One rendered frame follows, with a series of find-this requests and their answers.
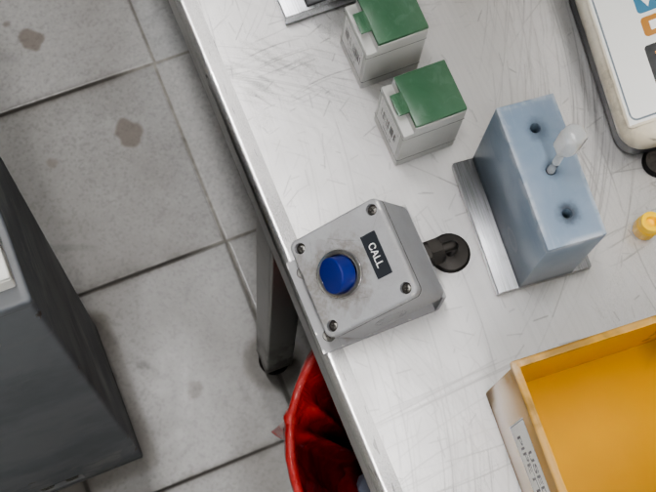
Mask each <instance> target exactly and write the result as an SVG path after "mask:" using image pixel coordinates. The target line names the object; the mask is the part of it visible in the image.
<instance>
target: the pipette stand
mask: <svg viewBox="0 0 656 492"><path fill-rule="evenodd" d="M565 127H566V126H565V123H564V121H563V118H562V115H561V113H560V110H559V108H558V105H557V102H556V100H555V97H554V94H549V95H545V96H542V97H538V98H535V99H531V100H527V101H523V102H517V103H513V104H509V105H506V106H502V107H498V108H496V110H495V112H494V114H493V116H492V118H491V120H490V122H489V124H488V127H487V129H486V131H485V133H484V135H483V137H482V139H481V141H480V144H479V146H478V148H477V150H476V152H475V154H474V156H473V158H471V159H467V160H464V161H460V162H456V163H453V165H452V167H451V168H452V171H453V174H454V176H455V179H456V182H457V185H458V188H459V190H460V192H461V195H462V198H463V201H464V204H465V207H466V210H467V212H468V215H469V218H470V221H471V226H472V228H473V231H474V234H475V237H476V240H477V243H478V245H479V248H480V251H481V254H482V257H483V260H484V262H485V264H486V267H487V270H488V273H489V276H490V278H491V281H492V284H493V287H494V290H495V293H496V295H497V296H499V295H503V294H506V293H509V292H512V291H516V290H519V289H523V288H526V287H530V286H533V285H536V284H540V283H543V282H547V281H550V280H554V279H557V278H560V277H563V276H567V275H570V274H574V273H577V272H580V271H584V270H587V269H590V268H591V266H592V265H591V262H590V260H589V257H588V254H589V253H590V252H591V251H592V249H593V248H594V247H595V246H596V245H597V244H598V242H599V241H600V240H601V239H602V238H603V237H604V236H605V235H606V234H607V232H606V230H605V227H604V225H603V222H602V219H601V217H600V214H599V211H598V210H597V207H596V205H595V200H594V198H593V195H592V193H591V190H590V187H589V185H588V182H587V180H586V177H585V174H584V172H583V169H582V167H581V164H580V161H579V159H578V156H577V153H576V154H574V155H573V156H571V157H564V158H563V159H562V161H561V162H560V164H559V165H558V167H557V168H556V170H555V171H554V173H553V174H552V175H549V174H548V173H547V172H546V170H547V168H548V167H549V166H550V164H551V163H552V161H553V159H554V157H555V156H556V152H555V150H554V141H555V139H556V138H557V136H558V134H559V133H560V131H562V130H563V129H564V128H565Z"/></svg>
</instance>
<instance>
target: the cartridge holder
mask: <svg viewBox="0 0 656 492"><path fill-rule="evenodd" d="M353 1H356V0H275V3H276V5H277V7H278V10H279V12H280V14H281V16H282V18H283V20H284V22H285V24H288V23H291V22H294V21H299V20H302V19H305V18H308V17H310V16H313V15H316V14H319V13H322V12H325V11H328V10H331V9H334V8H337V7H339V6H342V5H345V4H347V3H350V2H353Z"/></svg>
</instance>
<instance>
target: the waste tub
mask: <svg viewBox="0 0 656 492"><path fill-rule="evenodd" d="M510 366H511V369H510V370H509V371H508V372H507V373H506V374H505V375H504V376H503V377H502V378H501V379H500V380H499V381H498V382H497V383H496V384H495V385H494V386H493V387H492V388H491V389H490V390H489V391H488V392H487V393H486V396H487V399H488V402H489V404H490V407H491V410H492V412H493V415H494V418H495V421H496V423H497V426H498V429H499V431H500V434H501V437H502V439H503V441H504V444H505V447H506V449H507V452H508V455H509V458H510V460H511V463H512V467H513V470H514V473H515V475H516V478H517V481H518V484H519V486H520V489H521V492H656V315H653V316H650V317H647V318H644V319H641V320H638V321H635V322H632V323H629V324H626V325H623V326H620V327H617V328H614V329H611V330H608V331H605V332H601V333H598V334H595V335H592V336H589V337H587V338H584V339H581V340H578V341H575V342H572V343H568V344H565V345H562V346H559V347H556V348H551V349H548V350H545V351H542V352H539V353H536V354H532V355H529V356H526V357H523V358H520V359H518V360H515V361H512V362H511V363H510Z"/></svg>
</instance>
